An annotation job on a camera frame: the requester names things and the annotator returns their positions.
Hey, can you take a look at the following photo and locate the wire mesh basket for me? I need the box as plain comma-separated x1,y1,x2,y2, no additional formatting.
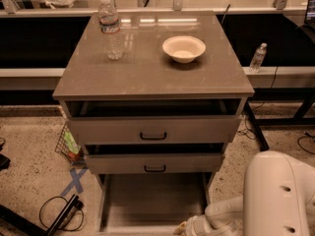
55,125,85,165

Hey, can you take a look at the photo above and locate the white paper bowl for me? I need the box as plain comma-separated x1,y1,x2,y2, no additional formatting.
162,35,206,64

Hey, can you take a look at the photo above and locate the grey drawer cabinet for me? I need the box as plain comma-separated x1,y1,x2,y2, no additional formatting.
52,11,256,202

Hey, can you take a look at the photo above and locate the black cable on right floor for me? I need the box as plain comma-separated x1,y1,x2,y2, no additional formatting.
296,131,315,155

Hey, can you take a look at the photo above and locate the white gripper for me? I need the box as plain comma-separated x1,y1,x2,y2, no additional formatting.
173,215,213,236

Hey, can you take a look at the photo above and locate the grey drawer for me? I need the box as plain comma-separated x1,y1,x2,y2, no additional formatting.
95,173,211,236
85,143,224,174
65,98,242,146

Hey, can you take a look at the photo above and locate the small background water bottle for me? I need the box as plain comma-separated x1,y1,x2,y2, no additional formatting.
249,43,267,73

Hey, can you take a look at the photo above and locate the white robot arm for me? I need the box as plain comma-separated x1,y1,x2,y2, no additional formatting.
174,150,315,236

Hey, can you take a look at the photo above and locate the black stand leg left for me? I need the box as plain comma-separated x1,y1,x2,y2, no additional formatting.
0,195,85,236

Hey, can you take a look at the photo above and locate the clear plastic water bottle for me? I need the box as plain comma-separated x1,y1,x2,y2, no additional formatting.
97,0,124,60

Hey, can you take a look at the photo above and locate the black table leg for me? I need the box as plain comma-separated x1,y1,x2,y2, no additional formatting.
244,102,269,151

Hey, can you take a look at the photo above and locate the black cable loop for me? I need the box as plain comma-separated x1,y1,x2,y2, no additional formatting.
38,196,86,233

